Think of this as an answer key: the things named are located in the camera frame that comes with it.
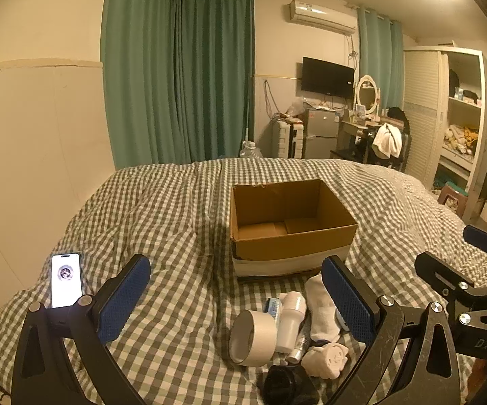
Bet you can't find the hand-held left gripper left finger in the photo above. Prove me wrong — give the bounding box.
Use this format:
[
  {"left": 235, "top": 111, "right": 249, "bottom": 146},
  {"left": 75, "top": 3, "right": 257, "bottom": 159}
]
[{"left": 10, "top": 254, "right": 151, "bottom": 405}]

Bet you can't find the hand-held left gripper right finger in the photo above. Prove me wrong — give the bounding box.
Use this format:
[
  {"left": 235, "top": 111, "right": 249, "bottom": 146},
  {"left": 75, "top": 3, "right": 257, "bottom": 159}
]
[{"left": 321, "top": 255, "right": 474, "bottom": 405}]

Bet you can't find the white sock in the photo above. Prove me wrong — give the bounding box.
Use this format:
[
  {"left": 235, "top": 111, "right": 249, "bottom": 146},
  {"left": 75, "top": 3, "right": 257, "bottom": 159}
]
[
  {"left": 302, "top": 343, "right": 350, "bottom": 380},
  {"left": 304, "top": 273, "right": 345, "bottom": 344}
]

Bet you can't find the white plastic bottle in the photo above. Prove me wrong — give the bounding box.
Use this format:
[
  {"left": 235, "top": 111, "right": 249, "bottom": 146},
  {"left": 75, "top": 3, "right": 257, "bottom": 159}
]
[{"left": 276, "top": 291, "right": 307, "bottom": 353}]

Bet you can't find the small white tube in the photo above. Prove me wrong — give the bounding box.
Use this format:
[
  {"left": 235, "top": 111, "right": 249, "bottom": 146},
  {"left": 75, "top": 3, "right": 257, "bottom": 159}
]
[{"left": 286, "top": 331, "right": 309, "bottom": 363}]

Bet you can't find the blue packet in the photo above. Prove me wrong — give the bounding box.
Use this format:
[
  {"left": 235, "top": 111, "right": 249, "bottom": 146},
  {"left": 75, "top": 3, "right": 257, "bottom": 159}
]
[{"left": 266, "top": 297, "right": 284, "bottom": 319}]

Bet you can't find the cardboard box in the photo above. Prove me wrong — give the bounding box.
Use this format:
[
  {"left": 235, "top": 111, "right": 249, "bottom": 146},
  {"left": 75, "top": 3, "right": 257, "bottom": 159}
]
[{"left": 229, "top": 178, "right": 359, "bottom": 279}]

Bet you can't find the white tape roll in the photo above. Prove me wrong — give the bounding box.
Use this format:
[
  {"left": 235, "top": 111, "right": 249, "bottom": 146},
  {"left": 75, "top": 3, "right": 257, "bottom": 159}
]
[{"left": 229, "top": 309, "right": 278, "bottom": 367}]

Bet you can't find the black round case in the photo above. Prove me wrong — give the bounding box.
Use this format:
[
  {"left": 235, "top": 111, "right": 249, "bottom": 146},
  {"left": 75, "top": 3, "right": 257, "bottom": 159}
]
[{"left": 257, "top": 365, "right": 319, "bottom": 405}]

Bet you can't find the small plastic stool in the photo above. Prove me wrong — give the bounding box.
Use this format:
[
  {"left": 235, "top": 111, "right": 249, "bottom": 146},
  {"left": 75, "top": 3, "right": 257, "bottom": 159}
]
[{"left": 437, "top": 181, "right": 470, "bottom": 218}]

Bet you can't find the smartphone with lit screen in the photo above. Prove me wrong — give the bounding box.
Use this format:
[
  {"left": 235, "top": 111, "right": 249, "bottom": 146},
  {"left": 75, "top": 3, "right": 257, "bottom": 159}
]
[{"left": 50, "top": 252, "right": 84, "bottom": 309}]

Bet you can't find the green checked blanket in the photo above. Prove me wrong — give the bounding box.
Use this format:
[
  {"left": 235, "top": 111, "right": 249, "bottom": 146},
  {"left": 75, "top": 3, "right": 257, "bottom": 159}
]
[{"left": 0, "top": 158, "right": 487, "bottom": 405}]

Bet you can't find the pile of clothes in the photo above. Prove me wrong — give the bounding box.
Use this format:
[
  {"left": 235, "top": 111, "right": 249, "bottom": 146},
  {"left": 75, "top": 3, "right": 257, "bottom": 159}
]
[{"left": 443, "top": 124, "right": 480, "bottom": 153}]

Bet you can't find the black chair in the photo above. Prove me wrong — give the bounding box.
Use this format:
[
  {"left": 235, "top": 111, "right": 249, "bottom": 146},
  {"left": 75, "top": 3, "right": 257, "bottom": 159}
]
[{"left": 364, "top": 120, "right": 411, "bottom": 173}]

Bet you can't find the white towel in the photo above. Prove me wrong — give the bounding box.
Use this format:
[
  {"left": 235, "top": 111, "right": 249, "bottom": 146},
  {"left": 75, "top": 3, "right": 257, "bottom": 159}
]
[{"left": 372, "top": 123, "right": 404, "bottom": 158}]

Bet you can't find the white wardrobe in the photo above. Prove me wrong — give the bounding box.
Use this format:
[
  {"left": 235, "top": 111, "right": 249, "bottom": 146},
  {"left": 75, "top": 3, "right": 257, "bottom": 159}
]
[{"left": 402, "top": 46, "right": 487, "bottom": 224}]

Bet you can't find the black bag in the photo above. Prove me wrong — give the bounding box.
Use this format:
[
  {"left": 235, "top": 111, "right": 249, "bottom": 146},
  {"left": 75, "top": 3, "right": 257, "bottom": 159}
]
[{"left": 386, "top": 107, "right": 409, "bottom": 125}]

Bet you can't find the wooden vanity desk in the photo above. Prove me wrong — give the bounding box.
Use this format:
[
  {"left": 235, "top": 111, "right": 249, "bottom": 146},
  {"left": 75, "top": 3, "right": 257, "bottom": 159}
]
[{"left": 335, "top": 118, "right": 381, "bottom": 161}]

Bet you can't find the small grey fridge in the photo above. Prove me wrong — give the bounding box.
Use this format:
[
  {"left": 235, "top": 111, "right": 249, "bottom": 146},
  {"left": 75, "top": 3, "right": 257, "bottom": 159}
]
[{"left": 303, "top": 107, "right": 340, "bottom": 160}]

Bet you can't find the white suitcase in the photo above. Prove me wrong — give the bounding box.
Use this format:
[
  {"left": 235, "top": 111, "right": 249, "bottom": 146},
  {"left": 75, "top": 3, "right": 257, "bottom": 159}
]
[{"left": 272, "top": 119, "right": 305, "bottom": 159}]

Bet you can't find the clear water jug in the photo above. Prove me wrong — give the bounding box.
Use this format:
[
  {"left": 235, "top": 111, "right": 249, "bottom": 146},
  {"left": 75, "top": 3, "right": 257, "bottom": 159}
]
[{"left": 238, "top": 140, "right": 263, "bottom": 159}]

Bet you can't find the white oval mirror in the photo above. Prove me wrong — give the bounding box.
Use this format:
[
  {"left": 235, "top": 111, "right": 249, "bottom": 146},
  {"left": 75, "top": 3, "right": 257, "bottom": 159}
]
[{"left": 354, "top": 75, "right": 381, "bottom": 115}]

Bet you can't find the light green curtain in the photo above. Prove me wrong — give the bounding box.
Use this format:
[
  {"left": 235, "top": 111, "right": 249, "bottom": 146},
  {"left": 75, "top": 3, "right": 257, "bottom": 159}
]
[{"left": 357, "top": 6, "right": 405, "bottom": 114}]

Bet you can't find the white air conditioner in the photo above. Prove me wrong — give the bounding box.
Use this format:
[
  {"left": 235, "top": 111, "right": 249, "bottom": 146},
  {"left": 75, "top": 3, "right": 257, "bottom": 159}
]
[{"left": 286, "top": 0, "right": 358, "bottom": 34}]

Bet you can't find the black wall television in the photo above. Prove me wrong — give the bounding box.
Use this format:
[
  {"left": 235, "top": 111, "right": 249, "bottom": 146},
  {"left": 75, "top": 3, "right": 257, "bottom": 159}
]
[{"left": 301, "top": 56, "right": 355, "bottom": 99}]

